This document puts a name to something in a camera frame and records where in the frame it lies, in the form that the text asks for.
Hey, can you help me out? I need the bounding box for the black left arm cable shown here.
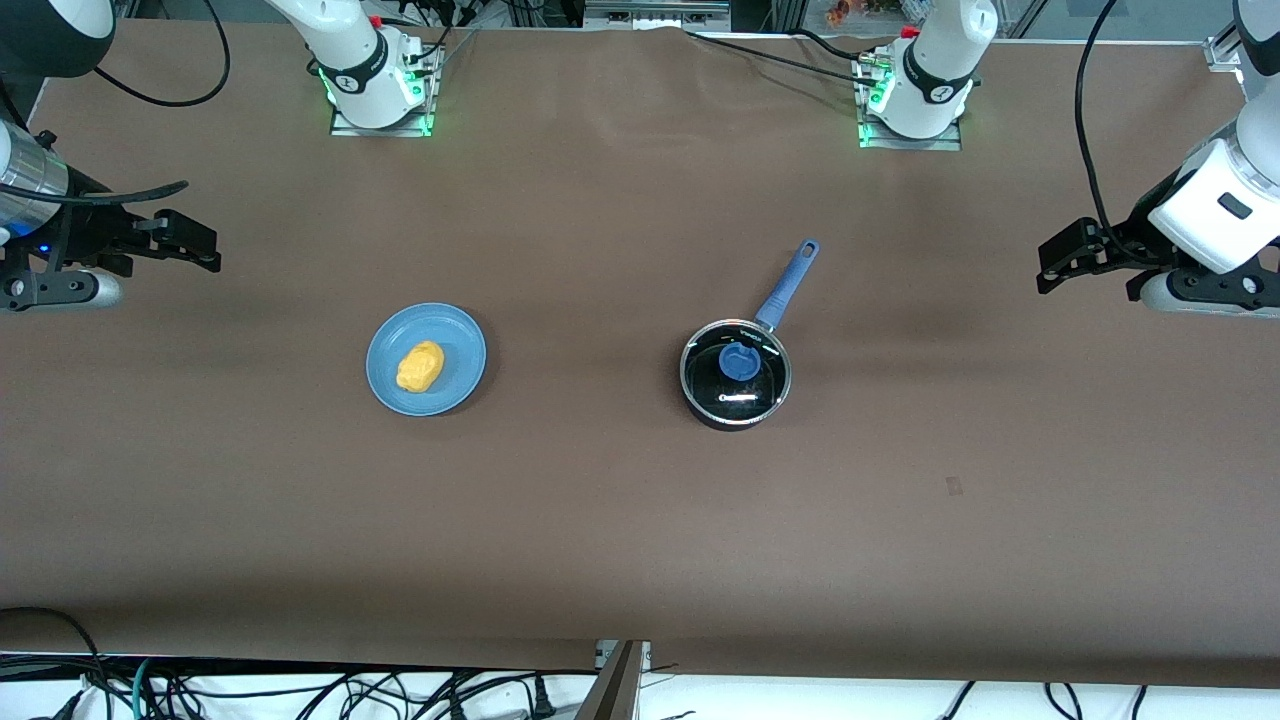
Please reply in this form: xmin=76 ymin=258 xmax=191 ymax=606
xmin=1074 ymin=0 xmax=1161 ymax=266

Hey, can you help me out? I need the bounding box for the brown table cover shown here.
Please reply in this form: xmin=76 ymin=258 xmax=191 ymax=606
xmin=0 ymin=20 xmax=1280 ymax=691

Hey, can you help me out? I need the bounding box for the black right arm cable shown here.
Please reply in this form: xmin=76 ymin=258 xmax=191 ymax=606
xmin=0 ymin=0 xmax=232 ymax=263

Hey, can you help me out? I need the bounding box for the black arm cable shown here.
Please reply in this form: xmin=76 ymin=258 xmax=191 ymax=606
xmin=1074 ymin=0 xmax=1161 ymax=266
xmin=0 ymin=0 xmax=232 ymax=263

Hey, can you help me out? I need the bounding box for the glass lid with blue knob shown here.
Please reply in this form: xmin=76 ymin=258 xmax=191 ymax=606
xmin=681 ymin=320 xmax=792 ymax=416

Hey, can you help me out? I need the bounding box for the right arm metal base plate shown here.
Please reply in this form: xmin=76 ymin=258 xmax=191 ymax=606
xmin=330 ymin=40 xmax=441 ymax=138

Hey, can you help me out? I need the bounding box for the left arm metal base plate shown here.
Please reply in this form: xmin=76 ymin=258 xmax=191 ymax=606
xmin=858 ymin=55 xmax=963 ymax=151

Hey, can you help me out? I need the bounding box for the black pot with blue handle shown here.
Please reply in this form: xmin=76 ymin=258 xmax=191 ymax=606
xmin=680 ymin=238 xmax=821 ymax=433

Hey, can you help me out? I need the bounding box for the silver metal rail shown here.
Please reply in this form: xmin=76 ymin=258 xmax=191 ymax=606
xmin=585 ymin=0 xmax=731 ymax=29

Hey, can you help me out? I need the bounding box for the black cable on table cover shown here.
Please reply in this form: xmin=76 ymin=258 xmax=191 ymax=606
xmin=685 ymin=28 xmax=891 ymax=86

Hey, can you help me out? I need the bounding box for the yellow potato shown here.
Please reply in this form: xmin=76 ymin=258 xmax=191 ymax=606
xmin=396 ymin=340 xmax=445 ymax=394

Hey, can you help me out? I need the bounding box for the black looping floor cable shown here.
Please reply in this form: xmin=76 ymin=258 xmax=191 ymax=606
xmin=0 ymin=605 xmax=113 ymax=720

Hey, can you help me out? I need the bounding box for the aluminium profile beam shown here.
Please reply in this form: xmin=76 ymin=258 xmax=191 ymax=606
xmin=575 ymin=640 xmax=651 ymax=720

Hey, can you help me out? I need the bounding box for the blue round plate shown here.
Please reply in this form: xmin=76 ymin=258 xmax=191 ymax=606
xmin=365 ymin=302 xmax=488 ymax=417

